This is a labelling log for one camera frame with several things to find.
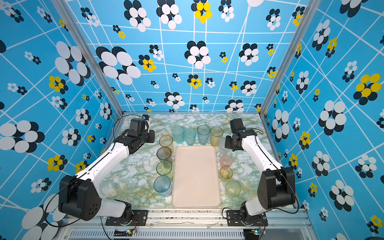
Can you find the pink textured cup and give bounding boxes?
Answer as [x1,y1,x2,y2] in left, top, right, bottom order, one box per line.
[220,155,233,168]

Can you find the amber short glass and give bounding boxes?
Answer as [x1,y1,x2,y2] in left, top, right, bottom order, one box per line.
[219,166,233,181]

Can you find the teal textured cup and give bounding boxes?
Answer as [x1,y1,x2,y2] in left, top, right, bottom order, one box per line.
[172,126,185,144]
[184,128,196,146]

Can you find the light green textured cup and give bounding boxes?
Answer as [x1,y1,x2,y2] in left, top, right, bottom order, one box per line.
[226,180,241,198]

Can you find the clear frosted textured cup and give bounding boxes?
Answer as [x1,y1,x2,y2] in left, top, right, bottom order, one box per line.
[218,142,230,155]

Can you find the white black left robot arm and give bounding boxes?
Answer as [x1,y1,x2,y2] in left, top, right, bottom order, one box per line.
[58,115,155,223]

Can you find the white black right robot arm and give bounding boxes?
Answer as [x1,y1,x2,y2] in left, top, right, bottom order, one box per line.
[225,118,299,225]

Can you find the beige rectangular tray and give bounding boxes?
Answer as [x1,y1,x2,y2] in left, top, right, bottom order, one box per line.
[172,146,221,209]

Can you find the yellow clear tall glass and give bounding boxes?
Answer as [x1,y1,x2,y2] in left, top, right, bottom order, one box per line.
[210,127,224,147]

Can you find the yellow clear glass left column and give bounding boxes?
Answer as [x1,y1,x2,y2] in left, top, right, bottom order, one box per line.
[159,135,174,151]

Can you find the blue clear tall glass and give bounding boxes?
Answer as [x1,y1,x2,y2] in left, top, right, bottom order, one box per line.
[197,125,211,146]

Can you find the grey smoky glass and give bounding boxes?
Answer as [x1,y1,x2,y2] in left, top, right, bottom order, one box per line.
[157,147,173,163]

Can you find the green clear glass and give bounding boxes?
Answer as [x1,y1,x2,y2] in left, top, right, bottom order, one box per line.
[156,161,174,180]

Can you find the blue clear glass front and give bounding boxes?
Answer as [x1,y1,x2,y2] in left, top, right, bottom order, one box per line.
[154,176,172,197]

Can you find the small green circuit board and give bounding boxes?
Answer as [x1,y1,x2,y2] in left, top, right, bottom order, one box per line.
[114,229,134,238]

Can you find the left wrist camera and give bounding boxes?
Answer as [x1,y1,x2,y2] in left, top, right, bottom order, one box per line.
[142,115,150,122]

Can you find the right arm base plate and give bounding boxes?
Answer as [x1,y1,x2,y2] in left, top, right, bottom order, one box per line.
[224,210,268,228]

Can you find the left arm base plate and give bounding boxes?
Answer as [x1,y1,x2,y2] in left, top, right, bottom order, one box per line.
[105,210,149,227]

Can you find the aluminium front frame rail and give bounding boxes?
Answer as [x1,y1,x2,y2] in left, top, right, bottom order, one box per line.
[57,209,317,240]

